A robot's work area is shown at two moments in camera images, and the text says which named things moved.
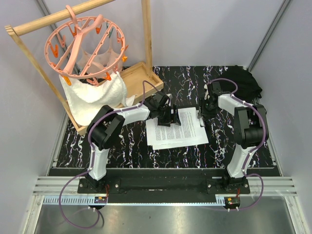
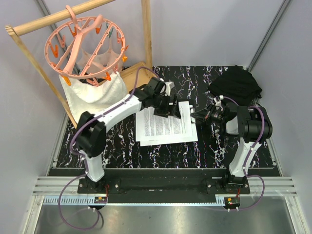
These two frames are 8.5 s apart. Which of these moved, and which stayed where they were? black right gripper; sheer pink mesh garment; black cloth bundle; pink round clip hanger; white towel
Moved: black right gripper
Stayed: pink round clip hanger; sheer pink mesh garment; black cloth bundle; white towel
